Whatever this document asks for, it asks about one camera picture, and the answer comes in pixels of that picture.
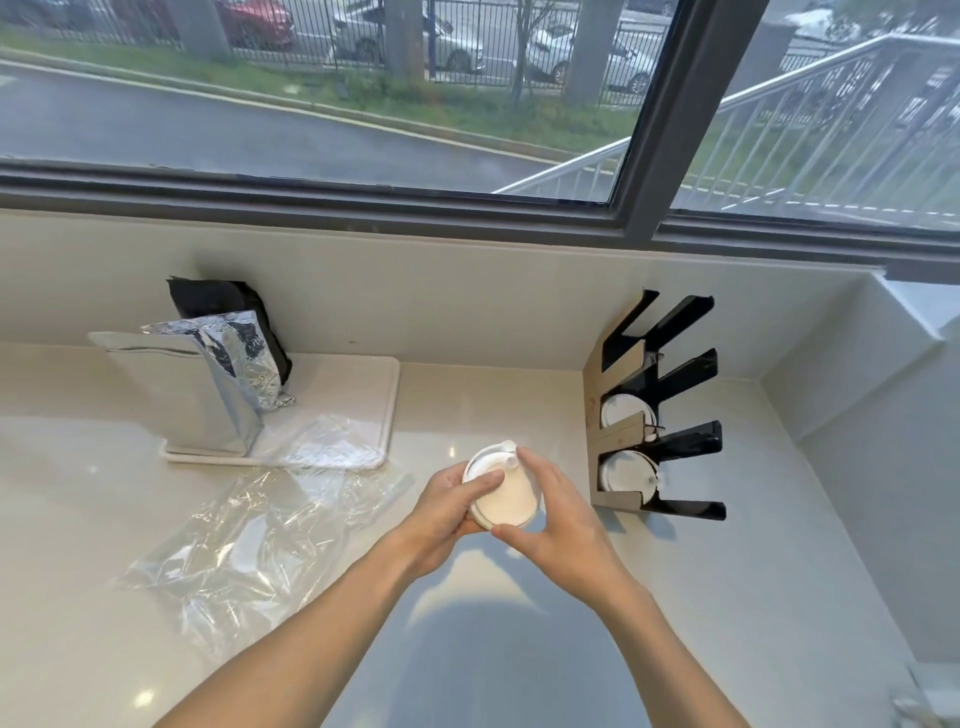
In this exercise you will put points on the person's right hand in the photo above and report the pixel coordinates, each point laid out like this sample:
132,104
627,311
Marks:
574,536

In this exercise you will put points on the person's left hand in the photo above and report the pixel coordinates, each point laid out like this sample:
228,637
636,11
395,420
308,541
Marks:
431,517

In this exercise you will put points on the person's right thumb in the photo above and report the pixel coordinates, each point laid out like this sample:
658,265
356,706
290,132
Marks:
514,534

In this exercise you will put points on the person's left thumb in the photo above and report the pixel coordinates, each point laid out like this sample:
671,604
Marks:
471,481

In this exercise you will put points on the white plastic cup lid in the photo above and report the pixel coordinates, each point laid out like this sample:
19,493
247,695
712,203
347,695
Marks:
511,496

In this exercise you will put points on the person's left forearm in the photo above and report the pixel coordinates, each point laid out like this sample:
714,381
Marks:
307,649

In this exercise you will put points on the person's right forearm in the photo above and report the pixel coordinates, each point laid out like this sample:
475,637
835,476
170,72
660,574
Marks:
667,660

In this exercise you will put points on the white lids stack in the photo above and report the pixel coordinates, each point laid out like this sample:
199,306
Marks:
626,474
624,414

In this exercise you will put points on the white plastic tray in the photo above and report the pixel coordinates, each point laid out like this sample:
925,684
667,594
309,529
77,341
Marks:
349,397

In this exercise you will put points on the clear plastic wrap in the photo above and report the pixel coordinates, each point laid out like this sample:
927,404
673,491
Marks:
262,532

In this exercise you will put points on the black lid holder rack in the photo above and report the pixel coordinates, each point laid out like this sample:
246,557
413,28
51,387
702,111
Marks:
686,379

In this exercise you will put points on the crinkled silver foil bag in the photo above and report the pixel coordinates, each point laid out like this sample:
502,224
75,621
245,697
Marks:
236,367

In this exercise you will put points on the matte silver pouch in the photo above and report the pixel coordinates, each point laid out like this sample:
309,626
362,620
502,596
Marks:
161,397

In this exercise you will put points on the black foil bag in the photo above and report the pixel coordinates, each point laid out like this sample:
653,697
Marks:
206,296

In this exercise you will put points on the thin tree trunk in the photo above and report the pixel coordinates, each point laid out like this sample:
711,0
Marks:
523,52

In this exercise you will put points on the silver car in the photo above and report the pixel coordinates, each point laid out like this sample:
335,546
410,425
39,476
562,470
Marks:
450,46

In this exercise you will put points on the white car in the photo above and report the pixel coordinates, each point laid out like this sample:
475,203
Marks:
626,66

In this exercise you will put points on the black metal fence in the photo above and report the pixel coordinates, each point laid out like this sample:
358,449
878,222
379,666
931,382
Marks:
480,22

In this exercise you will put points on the white stair railing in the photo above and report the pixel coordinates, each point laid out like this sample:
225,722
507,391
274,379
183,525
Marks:
810,112

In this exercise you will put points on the red car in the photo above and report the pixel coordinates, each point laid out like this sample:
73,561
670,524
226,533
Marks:
259,21

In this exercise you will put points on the dark grey window frame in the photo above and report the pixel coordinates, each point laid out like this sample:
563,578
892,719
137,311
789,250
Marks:
679,120

